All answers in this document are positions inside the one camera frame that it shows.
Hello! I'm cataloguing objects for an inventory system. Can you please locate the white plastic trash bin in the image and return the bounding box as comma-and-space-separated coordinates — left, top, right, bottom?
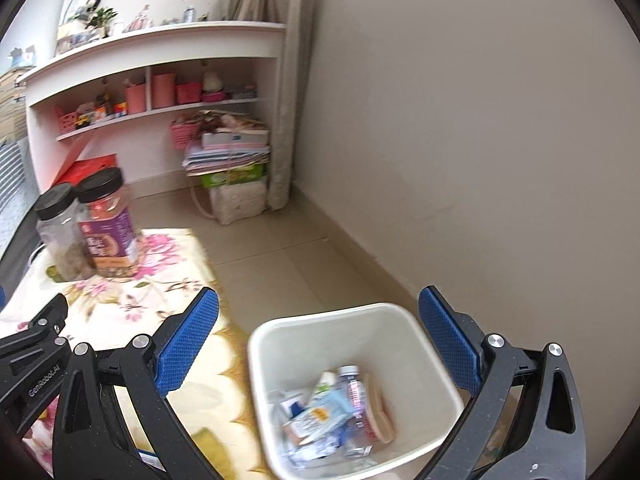
247, 302, 466, 480

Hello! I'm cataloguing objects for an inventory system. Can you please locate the red instant noodle bowl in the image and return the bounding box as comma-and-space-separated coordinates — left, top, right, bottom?
362, 372, 396, 443

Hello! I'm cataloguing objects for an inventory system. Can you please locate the crushed clear plastic bottle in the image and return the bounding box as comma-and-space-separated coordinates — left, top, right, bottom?
345, 427, 377, 462

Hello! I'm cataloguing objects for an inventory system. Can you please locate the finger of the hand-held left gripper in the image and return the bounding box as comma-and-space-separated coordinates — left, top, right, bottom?
0, 294, 69, 356

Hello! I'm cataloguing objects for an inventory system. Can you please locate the red cardboard box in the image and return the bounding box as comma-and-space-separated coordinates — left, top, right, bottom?
52, 132, 121, 191

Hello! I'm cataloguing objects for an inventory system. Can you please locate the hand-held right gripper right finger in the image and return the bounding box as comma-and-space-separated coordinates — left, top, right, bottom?
417, 285, 588, 480

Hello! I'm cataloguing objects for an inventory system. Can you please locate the grey sofa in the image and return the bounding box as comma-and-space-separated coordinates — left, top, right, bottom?
0, 137, 48, 291

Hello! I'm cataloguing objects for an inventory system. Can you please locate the white woven bag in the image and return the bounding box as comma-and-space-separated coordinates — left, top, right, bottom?
192, 180, 268, 226

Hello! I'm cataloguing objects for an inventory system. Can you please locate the floral tablecloth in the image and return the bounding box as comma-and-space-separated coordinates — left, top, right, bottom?
0, 227, 273, 480

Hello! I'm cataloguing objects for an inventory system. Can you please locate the pink plastic basket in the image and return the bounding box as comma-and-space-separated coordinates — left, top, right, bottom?
171, 119, 201, 150

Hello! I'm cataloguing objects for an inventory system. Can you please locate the miniature house model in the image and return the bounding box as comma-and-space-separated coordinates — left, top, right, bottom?
56, 22, 101, 56

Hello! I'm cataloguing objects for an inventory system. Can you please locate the stack of papers and books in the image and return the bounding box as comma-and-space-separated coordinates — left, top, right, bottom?
182, 109, 273, 177

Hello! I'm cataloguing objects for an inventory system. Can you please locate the blue and white carton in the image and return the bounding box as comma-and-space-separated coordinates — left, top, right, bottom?
137, 450, 168, 473

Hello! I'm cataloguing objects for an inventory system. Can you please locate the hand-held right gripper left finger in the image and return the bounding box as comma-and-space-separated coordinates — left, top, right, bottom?
52, 286, 223, 480

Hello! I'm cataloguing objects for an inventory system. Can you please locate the green tissue pack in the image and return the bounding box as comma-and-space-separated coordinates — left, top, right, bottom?
201, 164, 266, 190

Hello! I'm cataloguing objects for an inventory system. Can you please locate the pink tinted plastic bottle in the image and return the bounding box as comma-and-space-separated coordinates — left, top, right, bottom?
336, 365, 371, 421

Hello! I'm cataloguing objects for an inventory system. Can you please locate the small pink basket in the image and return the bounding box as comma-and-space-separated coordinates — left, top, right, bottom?
175, 81, 202, 104

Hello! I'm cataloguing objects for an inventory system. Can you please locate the pink pen cup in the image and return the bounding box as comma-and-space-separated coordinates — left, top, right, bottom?
125, 82, 147, 113
151, 72, 176, 108

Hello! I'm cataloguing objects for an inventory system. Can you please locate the white bookshelf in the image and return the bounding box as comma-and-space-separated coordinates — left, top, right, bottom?
15, 0, 288, 186

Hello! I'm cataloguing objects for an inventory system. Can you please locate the dark blue milk carton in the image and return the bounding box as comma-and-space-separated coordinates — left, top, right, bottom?
280, 394, 307, 422

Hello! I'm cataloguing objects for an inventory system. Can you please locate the striped grey armrest cover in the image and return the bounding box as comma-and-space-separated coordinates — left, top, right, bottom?
0, 140, 31, 221

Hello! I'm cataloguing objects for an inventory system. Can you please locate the purple label nut jar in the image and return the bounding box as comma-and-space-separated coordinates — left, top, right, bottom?
75, 167, 141, 278

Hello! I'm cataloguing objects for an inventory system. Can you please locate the small potted plant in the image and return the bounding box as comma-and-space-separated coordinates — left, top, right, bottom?
87, 6, 118, 36

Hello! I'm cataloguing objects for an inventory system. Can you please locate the light blue milk carton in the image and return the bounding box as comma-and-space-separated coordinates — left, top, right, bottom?
287, 390, 353, 443

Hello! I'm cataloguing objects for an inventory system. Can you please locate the white curtain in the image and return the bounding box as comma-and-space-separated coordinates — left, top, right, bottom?
267, 0, 318, 211

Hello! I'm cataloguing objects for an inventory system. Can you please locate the clear jar with black lid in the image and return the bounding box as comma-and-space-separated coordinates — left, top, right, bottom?
35, 183, 96, 282

